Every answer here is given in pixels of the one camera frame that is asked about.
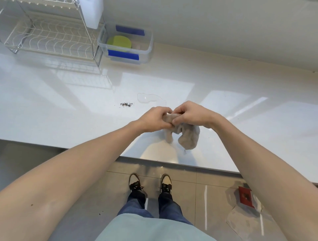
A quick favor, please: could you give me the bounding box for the person's left hand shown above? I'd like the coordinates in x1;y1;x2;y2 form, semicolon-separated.
136;106;174;133

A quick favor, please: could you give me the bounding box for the person's right hand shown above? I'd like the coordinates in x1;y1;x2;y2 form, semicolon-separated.
171;100;222;129

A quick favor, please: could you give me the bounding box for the pinkish grey cleaning cloth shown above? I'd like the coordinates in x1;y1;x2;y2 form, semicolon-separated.
163;113;200;154

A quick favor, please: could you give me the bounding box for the clear container with blue clips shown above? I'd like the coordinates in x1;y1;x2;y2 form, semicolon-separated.
97;22;154;66

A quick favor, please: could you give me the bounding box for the green plate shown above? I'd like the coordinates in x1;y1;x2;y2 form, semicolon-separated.
106;35;132;51

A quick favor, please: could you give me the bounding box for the person's left forearm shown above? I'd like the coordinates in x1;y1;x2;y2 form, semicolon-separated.
0;120;147;241

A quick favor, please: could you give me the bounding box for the person's right forearm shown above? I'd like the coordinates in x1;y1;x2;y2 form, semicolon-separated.
211;115;318;241

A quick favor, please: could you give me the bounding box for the person's right shoe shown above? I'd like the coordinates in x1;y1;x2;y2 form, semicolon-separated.
159;173;173;195

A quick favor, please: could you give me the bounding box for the person's shoe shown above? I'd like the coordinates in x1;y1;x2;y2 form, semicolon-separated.
128;173;146;197
159;173;173;195

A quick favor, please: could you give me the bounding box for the person's left shoe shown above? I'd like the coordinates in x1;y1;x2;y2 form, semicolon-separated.
128;173;146;197

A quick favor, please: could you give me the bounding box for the person's left leg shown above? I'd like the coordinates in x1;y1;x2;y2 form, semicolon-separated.
117;191;154;219

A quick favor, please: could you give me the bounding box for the person's leg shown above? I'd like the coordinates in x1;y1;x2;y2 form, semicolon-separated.
158;192;194;226
117;191;154;219

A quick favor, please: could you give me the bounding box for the person's right leg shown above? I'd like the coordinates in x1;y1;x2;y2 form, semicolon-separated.
158;192;194;226

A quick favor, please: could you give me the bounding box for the red box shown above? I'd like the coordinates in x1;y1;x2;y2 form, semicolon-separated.
238;186;255;209

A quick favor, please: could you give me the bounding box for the white countertop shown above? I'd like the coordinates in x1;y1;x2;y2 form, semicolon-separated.
0;41;318;184

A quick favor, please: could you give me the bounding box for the water puddle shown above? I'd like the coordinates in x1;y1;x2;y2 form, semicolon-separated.
137;92;167;105

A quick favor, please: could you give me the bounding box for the light green shirt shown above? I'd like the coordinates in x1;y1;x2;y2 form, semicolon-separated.
95;213;218;241

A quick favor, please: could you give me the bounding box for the white plastic cutlery holder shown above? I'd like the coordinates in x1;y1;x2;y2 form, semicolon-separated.
79;0;105;30

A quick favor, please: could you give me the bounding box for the metal wire dish rack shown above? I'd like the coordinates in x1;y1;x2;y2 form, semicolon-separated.
0;0;106;67

